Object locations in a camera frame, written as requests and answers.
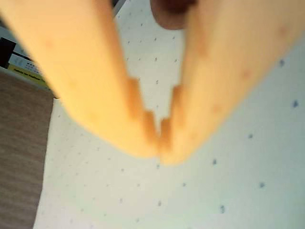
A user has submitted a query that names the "brown wooden bowl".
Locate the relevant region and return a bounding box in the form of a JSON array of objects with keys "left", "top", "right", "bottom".
[{"left": 150, "top": 0, "right": 199, "bottom": 31}]

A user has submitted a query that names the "white dotted paper mat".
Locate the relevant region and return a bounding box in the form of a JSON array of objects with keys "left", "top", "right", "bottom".
[{"left": 33, "top": 0, "right": 305, "bottom": 229}]

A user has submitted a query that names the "yellow black labelled box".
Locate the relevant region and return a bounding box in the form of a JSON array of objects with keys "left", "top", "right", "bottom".
[{"left": 6, "top": 53, "right": 54, "bottom": 93}]

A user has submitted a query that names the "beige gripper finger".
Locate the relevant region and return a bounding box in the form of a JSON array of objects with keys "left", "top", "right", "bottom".
[
  {"left": 0, "top": 0, "right": 160, "bottom": 158},
  {"left": 159, "top": 0, "right": 305, "bottom": 166}
]

